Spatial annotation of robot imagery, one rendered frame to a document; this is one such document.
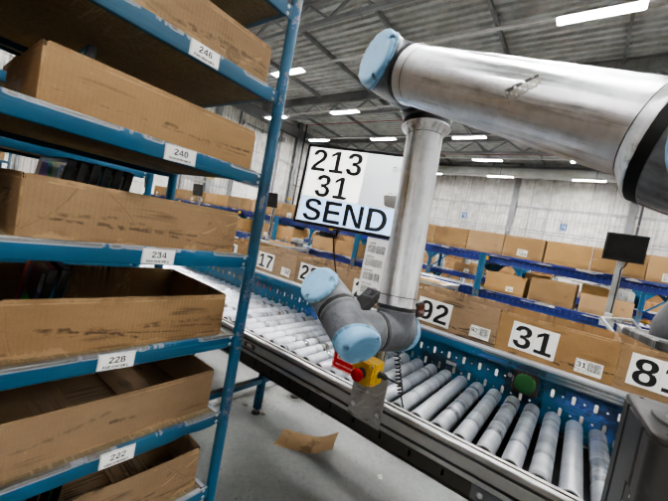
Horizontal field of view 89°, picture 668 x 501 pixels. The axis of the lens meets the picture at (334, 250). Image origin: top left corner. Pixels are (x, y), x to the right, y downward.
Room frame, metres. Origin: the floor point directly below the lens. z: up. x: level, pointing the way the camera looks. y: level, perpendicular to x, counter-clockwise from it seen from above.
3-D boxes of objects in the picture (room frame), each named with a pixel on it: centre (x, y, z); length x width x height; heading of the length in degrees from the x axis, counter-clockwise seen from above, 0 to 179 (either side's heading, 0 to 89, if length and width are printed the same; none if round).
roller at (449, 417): (1.15, -0.54, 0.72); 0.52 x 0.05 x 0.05; 144
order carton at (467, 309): (1.63, -0.66, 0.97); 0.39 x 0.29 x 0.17; 54
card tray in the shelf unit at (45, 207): (0.76, 0.48, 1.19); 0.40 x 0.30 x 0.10; 143
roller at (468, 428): (1.11, -0.59, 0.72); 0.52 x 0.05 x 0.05; 144
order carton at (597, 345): (1.39, -0.97, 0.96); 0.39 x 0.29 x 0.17; 54
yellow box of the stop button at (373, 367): (0.99, -0.20, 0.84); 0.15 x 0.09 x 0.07; 54
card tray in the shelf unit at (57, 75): (0.76, 0.48, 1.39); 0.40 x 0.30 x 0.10; 142
